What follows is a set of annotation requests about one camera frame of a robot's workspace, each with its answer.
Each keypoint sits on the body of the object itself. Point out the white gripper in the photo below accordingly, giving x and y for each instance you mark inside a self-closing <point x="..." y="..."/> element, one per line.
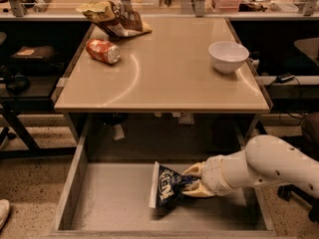
<point x="211" y="176"/>

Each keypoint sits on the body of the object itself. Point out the blue chip bag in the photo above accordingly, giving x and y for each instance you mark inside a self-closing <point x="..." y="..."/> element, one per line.
<point x="168" y="186"/>

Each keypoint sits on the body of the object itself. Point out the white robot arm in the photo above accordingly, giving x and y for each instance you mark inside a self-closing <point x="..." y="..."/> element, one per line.
<point x="266" y="160"/>

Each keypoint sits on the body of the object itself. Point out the open grey drawer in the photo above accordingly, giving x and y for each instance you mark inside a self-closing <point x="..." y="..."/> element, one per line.
<point x="107" y="191"/>

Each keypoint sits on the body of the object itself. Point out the brown chip bag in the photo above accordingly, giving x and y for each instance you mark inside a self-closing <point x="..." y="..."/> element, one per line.
<point x="115" y="18"/>

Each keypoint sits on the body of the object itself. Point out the white bowl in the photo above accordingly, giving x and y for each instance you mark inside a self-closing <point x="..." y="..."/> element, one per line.
<point x="227" y="57"/>

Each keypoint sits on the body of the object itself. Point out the crushed red soda can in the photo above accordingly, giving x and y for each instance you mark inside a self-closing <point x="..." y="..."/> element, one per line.
<point x="103" y="51"/>

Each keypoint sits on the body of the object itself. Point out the white shoe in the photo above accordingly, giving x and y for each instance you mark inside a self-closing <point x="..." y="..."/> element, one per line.
<point x="4" y="211"/>

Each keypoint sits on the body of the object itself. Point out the black side table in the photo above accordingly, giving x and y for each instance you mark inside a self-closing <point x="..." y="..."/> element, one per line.
<point x="15" y="86"/>

